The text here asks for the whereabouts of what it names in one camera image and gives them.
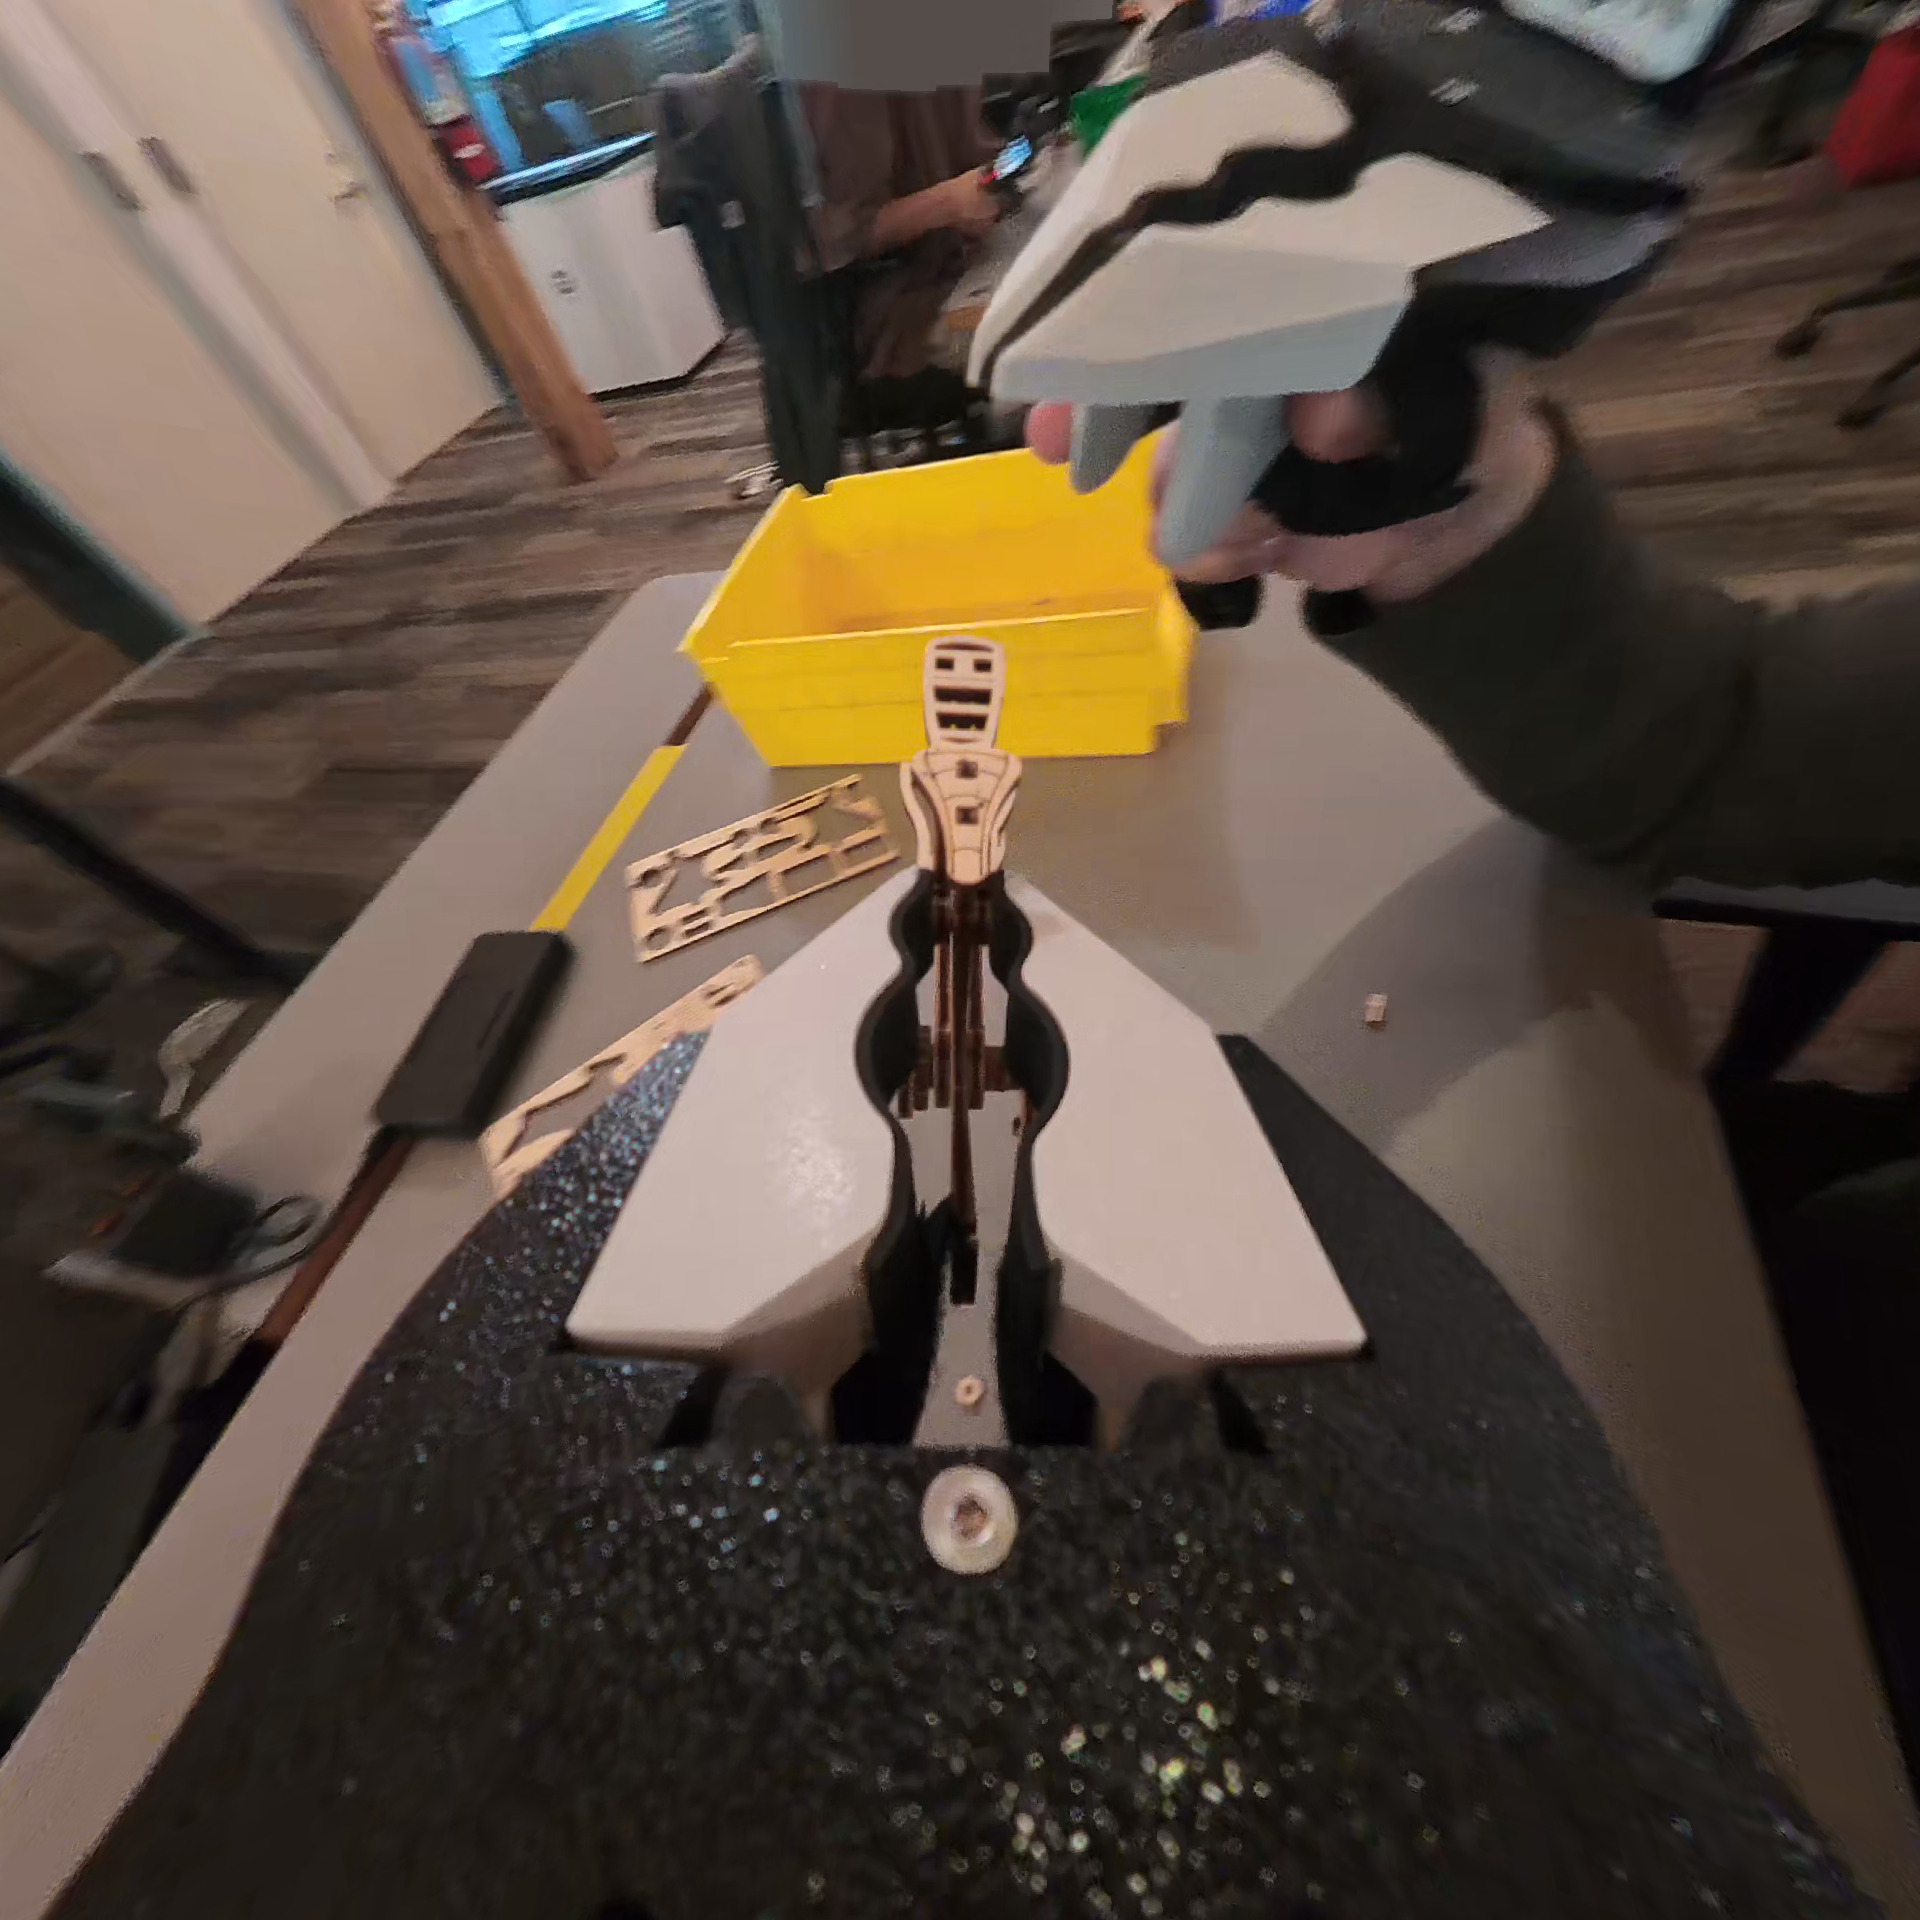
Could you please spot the yellow plastic bin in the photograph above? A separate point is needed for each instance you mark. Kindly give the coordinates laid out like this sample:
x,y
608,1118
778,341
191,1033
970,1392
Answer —
x,y
810,704

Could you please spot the person's right forearm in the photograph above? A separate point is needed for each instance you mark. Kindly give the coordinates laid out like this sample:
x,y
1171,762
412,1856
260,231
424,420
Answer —
x,y
1651,720

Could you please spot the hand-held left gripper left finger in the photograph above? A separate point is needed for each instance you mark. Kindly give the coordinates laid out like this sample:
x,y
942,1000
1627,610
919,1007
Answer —
x,y
735,1200

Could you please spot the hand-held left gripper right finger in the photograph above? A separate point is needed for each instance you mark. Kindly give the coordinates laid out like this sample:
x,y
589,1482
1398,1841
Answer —
x,y
1202,1200

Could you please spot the wooden door post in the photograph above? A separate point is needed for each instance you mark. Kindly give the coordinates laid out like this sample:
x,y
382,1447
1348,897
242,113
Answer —
x,y
469,270

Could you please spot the wooden model assembly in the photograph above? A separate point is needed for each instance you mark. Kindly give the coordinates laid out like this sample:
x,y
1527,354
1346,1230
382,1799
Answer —
x,y
963,810

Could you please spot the wooden sheet with gear parts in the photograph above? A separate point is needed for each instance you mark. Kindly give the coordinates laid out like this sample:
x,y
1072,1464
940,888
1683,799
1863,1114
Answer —
x,y
517,1141

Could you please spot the white cabinet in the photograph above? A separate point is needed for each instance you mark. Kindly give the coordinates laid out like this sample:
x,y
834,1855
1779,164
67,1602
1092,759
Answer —
x,y
629,284

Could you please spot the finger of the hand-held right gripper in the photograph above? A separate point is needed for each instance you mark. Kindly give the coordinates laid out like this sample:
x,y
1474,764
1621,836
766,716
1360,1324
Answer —
x,y
1276,284
1215,105

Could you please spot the flat black case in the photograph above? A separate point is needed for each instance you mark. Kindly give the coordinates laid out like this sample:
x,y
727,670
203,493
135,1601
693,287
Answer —
x,y
464,1036

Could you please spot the mostly empty wooden sheet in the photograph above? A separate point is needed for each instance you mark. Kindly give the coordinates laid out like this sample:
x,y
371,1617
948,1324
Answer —
x,y
661,885

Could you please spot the white double doors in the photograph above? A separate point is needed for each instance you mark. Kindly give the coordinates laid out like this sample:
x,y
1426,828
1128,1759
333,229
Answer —
x,y
181,301

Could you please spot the person's right hand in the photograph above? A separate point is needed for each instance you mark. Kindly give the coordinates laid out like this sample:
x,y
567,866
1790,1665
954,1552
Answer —
x,y
1442,556

